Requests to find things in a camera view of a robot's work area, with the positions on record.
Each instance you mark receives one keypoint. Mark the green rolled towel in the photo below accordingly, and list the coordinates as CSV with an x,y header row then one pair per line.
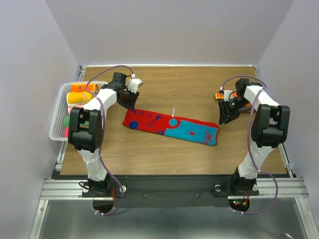
x,y
67,120

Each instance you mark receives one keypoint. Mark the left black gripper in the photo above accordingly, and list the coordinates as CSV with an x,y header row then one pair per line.
x,y
131,104

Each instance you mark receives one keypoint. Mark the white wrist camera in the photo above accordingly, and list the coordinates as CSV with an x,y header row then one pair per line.
x,y
223,94
134,84

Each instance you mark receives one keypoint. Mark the hot pink rolled towel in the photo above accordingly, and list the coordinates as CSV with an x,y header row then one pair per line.
x,y
66,131

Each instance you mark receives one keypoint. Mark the yellow patterned towel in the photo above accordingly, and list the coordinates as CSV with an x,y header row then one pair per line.
x,y
75,98

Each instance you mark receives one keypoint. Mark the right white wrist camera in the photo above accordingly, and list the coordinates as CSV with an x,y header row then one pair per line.
x,y
223,94

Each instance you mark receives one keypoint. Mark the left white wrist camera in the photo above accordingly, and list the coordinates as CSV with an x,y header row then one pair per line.
x,y
134,84

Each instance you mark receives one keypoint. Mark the white plastic basket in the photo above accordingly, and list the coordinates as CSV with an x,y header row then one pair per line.
x,y
57,128

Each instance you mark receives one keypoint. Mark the teal red-trimmed towel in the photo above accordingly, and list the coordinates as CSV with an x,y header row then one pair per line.
x,y
171,126

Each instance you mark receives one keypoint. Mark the orange rolled towel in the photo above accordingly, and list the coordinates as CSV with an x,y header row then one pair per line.
x,y
81,87

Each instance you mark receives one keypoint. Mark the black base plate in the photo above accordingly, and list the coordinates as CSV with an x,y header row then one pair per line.
x,y
166,191

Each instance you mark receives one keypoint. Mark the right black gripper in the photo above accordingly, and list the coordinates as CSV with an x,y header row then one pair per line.
x,y
226,116

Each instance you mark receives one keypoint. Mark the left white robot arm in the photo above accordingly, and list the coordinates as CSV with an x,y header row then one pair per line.
x,y
88,140

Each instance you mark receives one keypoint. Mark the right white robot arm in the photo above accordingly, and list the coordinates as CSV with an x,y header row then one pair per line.
x,y
268,127

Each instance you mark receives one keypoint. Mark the aluminium frame rail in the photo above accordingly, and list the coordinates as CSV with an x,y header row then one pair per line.
x,y
61,190

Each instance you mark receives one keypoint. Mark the light pink rolled towel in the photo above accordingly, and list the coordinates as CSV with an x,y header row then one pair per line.
x,y
70,108

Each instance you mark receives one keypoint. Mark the grey orange-trimmed towel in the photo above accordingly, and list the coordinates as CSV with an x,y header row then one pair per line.
x,y
246,108

